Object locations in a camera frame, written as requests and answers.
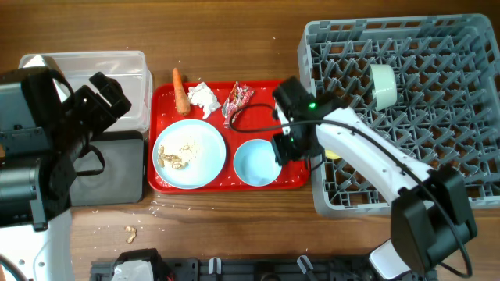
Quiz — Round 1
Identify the yellow cup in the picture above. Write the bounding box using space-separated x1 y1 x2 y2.
325 150 341 160

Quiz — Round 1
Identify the light blue plate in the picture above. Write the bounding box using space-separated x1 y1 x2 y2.
152 119 227 190

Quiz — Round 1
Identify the clear plastic bin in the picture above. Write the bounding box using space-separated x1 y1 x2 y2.
18 50 153 133

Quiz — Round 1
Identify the right black cable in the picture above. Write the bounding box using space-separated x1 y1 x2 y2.
228 102 473 279

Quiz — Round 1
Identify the grey dishwasher rack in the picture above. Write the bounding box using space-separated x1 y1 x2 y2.
297 14 499 208

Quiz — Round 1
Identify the crumpled white tissue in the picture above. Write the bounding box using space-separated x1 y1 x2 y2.
187 82 221 119

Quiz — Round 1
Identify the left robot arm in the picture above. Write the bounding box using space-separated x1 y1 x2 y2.
1 66 131 280

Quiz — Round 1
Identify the mint green bowl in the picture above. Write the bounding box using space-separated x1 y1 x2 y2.
370 64 398 111

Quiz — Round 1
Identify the black tray bin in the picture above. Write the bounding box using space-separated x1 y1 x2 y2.
70 131 145 206

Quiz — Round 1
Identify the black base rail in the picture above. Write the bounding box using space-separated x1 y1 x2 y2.
90 248 379 281

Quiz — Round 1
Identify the orange carrot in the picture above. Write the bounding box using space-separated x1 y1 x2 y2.
172 68 191 116

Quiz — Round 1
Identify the food scrap on table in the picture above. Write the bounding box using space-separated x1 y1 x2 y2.
124 226 137 244

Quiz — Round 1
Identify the red snack wrapper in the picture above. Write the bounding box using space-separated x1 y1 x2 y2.
222 81 255 128

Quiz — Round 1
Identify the light blue small bowl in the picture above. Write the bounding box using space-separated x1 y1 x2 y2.
233 139 282 187

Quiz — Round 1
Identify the red serving tray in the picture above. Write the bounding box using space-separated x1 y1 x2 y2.
147 80 312 194

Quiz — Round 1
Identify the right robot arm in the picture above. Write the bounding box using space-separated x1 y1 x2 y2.
272 77 477 280

